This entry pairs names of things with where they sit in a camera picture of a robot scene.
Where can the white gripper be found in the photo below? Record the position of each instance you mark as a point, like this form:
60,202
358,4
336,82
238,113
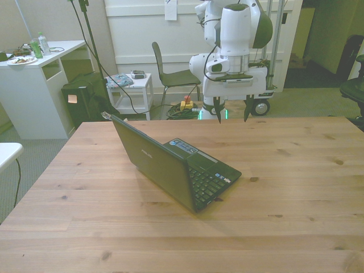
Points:
235,80

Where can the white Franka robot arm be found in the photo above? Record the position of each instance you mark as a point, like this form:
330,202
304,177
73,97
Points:
234,34

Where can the black Asus laptop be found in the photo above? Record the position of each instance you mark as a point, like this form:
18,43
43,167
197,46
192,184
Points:
175,167

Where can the red emergency stop button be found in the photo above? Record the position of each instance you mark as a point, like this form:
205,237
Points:
186,103

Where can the dark plastic chair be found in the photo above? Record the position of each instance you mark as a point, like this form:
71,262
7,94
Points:
170,72

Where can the small grey device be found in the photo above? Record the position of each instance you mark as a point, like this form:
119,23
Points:
138,74

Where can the small white side table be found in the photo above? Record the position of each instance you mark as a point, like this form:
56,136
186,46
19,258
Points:
130,92

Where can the white paper sheet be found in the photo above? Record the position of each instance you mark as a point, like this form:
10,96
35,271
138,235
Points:
170,9

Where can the floral patterned pouch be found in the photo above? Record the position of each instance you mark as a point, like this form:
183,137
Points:
119,80

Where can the black office chair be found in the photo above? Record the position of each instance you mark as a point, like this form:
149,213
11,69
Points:
352,82

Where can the black bin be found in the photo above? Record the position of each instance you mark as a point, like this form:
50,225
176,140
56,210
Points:
78,102

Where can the white desk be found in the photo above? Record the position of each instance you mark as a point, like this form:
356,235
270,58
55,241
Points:
37,91

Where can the clear plastic bottle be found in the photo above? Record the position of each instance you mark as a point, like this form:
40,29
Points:
44,43

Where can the green drink can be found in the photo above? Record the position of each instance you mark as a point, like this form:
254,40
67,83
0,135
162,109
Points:
36,49

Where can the white plate with food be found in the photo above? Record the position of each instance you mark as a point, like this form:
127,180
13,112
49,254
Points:
21,60

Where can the white round table edge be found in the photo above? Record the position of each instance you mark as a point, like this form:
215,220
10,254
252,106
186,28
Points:
8,155

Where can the black camera stand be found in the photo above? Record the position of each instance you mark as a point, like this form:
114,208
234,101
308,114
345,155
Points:
91,51

